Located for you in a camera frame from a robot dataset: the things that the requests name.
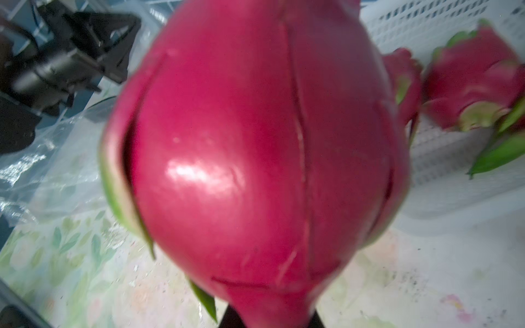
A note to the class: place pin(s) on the zip bag with dragonfruit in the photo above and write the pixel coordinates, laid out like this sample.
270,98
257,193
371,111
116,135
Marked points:
57,174

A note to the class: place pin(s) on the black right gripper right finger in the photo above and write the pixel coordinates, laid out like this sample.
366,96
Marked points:
316,321

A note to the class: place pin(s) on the pink dragon fruit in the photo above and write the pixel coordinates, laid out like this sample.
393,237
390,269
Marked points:
258,145
477,81
405,74

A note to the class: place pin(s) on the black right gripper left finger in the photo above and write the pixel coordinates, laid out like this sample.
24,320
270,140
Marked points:
231,319

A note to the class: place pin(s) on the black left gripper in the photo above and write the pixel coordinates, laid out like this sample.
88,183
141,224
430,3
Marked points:
41,79

